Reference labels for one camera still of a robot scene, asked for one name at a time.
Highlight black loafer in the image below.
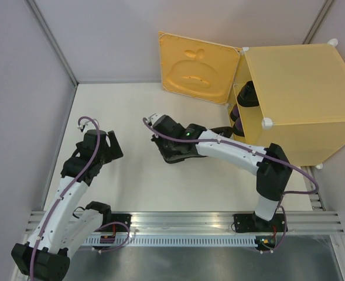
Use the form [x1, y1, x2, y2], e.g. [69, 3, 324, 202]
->
[237, 81, 259, 108]
[156, 126, 234, 165]

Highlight purple loafer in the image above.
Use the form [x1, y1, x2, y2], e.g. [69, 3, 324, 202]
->
[233, 117, 245, 137]
[230, 104, 240, 122]

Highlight yellow cabinet door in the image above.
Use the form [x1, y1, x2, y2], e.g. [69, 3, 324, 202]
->
[158, 31, 240, 104]

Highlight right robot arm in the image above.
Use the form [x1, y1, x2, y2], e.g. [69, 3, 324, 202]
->
[144, 114, 292, 232]

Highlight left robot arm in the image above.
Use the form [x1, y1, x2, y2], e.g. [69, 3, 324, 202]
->
[11, 129, 124, 280]

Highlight yellow plastic shoe cabinet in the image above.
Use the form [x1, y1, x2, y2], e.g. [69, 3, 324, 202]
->
[228, 43, 345, 166]

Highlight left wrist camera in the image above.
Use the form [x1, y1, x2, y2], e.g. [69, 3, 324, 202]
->
[78, 125, 86, 132]

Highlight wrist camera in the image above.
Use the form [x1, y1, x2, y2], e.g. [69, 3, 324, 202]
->
[146, 114, 163, 127]
[78, 125, 86, 132]

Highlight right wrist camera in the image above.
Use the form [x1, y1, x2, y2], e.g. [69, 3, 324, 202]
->
[146, 114, 163, 127]

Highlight white slotted cable duct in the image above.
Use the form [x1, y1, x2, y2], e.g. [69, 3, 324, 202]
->
[83, 235, 258, 248]

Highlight left aluminium corner post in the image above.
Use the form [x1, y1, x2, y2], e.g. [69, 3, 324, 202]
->
[25, 0, 79, 88]

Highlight aluminium corner post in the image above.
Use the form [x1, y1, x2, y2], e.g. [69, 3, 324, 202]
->
[25, 0, 79, 88]
[302, 0, 336, 44]

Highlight aluminium mounting rail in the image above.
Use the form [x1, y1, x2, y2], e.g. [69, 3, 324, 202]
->
[25, 169, 345, 237]

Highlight right aluminium corner post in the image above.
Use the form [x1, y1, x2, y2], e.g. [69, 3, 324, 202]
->
[302, 0, 336, 44]

